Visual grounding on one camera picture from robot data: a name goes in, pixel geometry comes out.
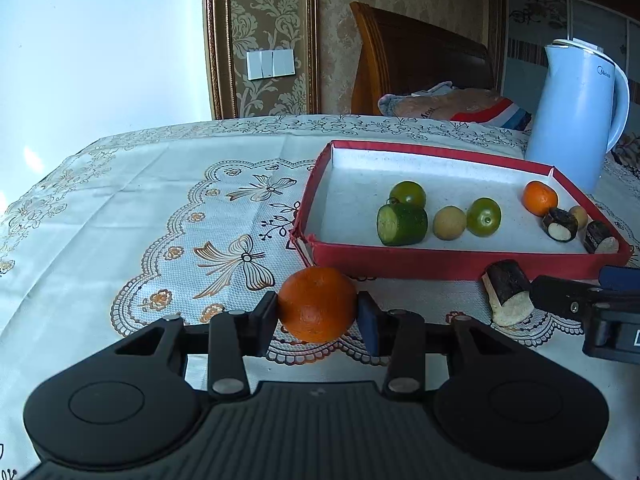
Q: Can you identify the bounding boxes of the wardrobe with sliding doors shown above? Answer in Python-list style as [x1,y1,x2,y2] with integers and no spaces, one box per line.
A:
[500,0,640,136]

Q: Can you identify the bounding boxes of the green tangerine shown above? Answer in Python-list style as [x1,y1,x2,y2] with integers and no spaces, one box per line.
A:
[389,181,427,209]
[466,197,502,237]

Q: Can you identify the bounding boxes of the small orange tangerine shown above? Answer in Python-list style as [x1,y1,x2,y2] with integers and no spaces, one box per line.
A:
[522,181,558,217]

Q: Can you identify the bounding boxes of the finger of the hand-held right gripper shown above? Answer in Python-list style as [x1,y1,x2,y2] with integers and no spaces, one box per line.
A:
[529,275,603,321]
[598,265,640,293]

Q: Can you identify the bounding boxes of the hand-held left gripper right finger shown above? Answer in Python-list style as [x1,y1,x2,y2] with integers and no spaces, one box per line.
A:
[356,292,518,401]

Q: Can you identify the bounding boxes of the colourful floral cloth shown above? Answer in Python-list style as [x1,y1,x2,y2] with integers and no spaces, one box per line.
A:
[607,132,640,183]

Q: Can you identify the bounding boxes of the light blue electric kettle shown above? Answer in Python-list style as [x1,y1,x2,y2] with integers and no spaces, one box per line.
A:
[524,38,631,195]

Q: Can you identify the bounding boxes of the shallow red cardboard box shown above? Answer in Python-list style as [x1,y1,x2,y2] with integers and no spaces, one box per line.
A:
[290,140,633,281]

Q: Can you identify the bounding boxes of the gold wall panel frame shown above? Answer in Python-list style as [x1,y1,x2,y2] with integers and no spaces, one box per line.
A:
[201,0,321,121]

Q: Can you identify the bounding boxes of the folded cloth on chair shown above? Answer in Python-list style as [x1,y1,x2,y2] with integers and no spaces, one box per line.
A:
[377,81,533,133]

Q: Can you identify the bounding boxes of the short dark sugarcane piece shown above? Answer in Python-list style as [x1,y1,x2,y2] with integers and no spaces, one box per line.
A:
[542,206,579,242]

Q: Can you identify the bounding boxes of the white wall switch panel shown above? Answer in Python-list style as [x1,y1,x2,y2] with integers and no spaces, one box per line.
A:
[246,48,296,81]

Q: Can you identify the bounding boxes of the green cucumber piece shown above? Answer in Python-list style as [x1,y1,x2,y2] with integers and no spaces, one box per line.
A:
[376,202,429,247]

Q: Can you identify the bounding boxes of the large orange tangerine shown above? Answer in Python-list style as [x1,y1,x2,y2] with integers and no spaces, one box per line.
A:
[276,266,358,342]

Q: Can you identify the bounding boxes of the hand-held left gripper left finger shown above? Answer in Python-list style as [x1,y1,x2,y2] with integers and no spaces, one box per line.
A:
[114,290,278,401]

